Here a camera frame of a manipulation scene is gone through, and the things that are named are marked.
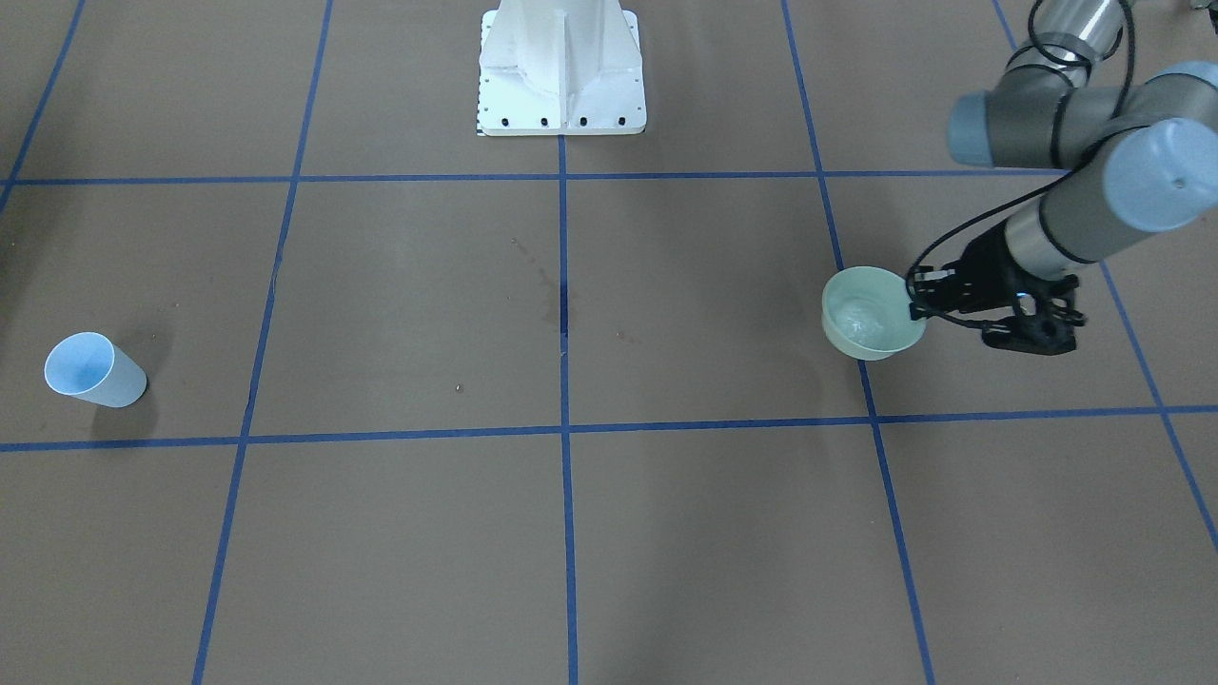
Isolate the white camera pillar mount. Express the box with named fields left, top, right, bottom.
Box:
left=476, top=1, right=648, bottom=137

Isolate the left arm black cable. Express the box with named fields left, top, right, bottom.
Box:
left=904, top=0, right=1138, bottom=329

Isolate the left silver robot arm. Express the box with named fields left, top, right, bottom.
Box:
left=905, top=1, right=1216, bottom=336

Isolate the light blue plastic cup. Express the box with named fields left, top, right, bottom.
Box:
left=43, top=332, right=149, bottom=408

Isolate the mint green bowl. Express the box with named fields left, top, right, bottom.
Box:
left=821, top=264, right=927, bottom=362

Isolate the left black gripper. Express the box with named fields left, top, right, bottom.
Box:
left=909, top=223, right=1047, bottom=323

